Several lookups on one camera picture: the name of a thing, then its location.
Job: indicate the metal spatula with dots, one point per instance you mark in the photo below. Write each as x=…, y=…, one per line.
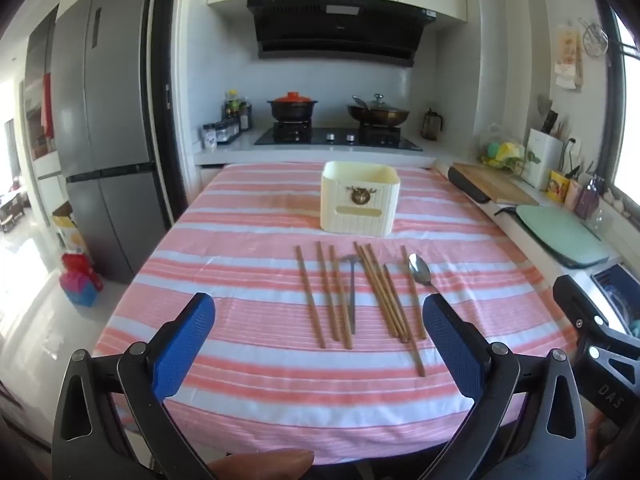
x=544, y=104

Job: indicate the hanging paper wall calendar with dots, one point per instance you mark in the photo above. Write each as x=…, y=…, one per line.
x=569, y=55

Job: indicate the person's left hand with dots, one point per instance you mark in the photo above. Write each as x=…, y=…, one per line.
x=260, y=465

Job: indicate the window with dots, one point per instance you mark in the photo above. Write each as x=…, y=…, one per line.
x=627, y=110

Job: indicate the white-label glass jar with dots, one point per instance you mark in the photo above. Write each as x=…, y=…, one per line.
x=209, y=136

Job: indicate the red hanging cloth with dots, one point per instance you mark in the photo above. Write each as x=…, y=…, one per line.
x=47, y=105

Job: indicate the black range hood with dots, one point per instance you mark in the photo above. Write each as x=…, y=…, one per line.
x=340, y=30

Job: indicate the pink cup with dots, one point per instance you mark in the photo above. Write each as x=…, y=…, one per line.
x=573, y=195

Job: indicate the black pot red lid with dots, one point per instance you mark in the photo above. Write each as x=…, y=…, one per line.
x=290, y=107

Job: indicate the wooden living room furniture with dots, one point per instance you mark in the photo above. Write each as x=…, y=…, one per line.
x=12, y=212

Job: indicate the black gas stove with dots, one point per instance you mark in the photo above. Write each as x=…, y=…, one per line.
x=340, y=137

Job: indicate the yellow-cap sauce bottle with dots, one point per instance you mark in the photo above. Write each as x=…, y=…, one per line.
x=231, y=107

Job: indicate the black curved bar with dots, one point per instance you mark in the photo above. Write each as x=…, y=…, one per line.
x=467, y=185

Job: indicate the metal ladle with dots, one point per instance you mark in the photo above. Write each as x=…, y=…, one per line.
x=361, y=102

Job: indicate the white knife block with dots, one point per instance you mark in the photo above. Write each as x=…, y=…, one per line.
x=542, y=160

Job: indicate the metal spoon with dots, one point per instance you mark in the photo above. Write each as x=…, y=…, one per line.
x=420, y=267
x=352, y=300

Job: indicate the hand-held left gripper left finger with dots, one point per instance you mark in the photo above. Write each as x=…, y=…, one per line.
x=185, y=345

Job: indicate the silver kitchen appliance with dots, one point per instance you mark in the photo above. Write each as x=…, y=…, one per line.
x=617, y=290

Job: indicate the yellow white carton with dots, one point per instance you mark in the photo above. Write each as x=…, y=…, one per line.
x=70, y=230

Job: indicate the pink white striped tablecloth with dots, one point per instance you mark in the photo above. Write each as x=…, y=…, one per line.
x=250, y=385

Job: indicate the wall socket with plug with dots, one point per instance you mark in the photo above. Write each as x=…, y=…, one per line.
x=574, y=147

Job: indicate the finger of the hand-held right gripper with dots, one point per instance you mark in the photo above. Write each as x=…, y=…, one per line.
x=575, y=305

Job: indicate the purple bottle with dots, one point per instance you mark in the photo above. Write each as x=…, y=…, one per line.
x=587, y=202

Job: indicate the yellow printed cup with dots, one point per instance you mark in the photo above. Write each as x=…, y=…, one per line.
x=557, y=187

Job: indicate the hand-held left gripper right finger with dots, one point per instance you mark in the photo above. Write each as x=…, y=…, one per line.
x=455, y=345

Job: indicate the dark glass pitcher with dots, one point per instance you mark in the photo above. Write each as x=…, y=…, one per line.
x=432, y=125

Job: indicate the bunch of wooden chopsticks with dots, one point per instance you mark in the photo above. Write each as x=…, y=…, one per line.
x=387, y=300

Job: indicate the clear bag yellow green contents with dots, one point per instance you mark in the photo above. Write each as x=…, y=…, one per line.
x=500, y=152

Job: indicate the blue gift box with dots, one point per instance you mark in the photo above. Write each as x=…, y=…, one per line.
x=80, y=295

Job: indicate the dark sauce bottle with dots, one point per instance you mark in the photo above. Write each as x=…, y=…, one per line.
x=245, y=117

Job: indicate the clear spice jar rack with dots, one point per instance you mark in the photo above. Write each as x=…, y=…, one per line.
x=229, y=130

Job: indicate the grey refrigerator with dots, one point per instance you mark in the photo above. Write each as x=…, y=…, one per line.
x=100, y=110

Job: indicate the wooden cutting board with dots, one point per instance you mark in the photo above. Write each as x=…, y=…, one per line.
x=500, y=182

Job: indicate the cream plastic utensil holder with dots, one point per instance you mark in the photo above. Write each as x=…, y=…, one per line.
x=360, y=215

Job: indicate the wok with glass lid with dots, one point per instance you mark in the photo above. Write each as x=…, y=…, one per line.
x=380, y=116

